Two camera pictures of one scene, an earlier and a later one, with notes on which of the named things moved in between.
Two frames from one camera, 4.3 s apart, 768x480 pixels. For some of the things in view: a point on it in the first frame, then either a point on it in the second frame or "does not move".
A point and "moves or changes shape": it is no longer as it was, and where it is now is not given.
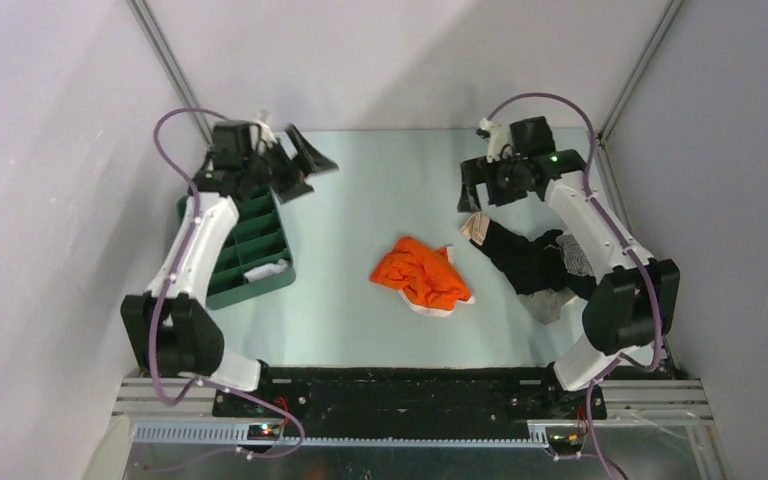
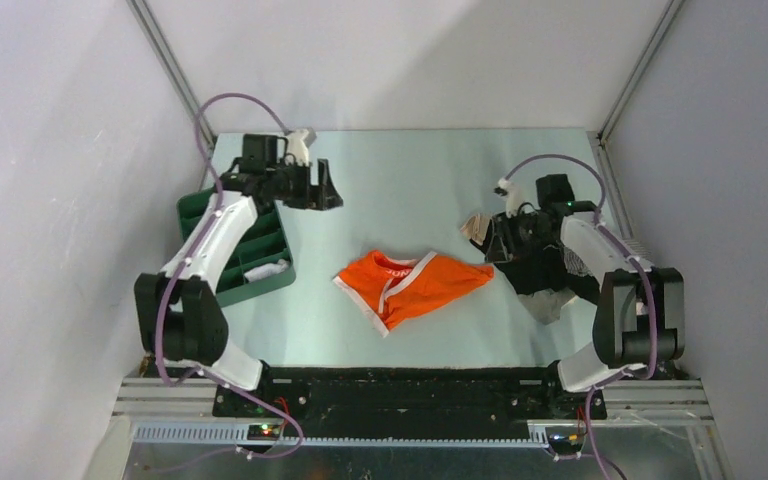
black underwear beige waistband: x=527 y=266 does not move
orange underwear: x=427 y=280 moves or changes shape
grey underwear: x=546 y=303 does not move
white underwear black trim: x=266 y=270 does not move
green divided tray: x=260 y=236 does not move
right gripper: x=480 y=171 to x=503 y=246
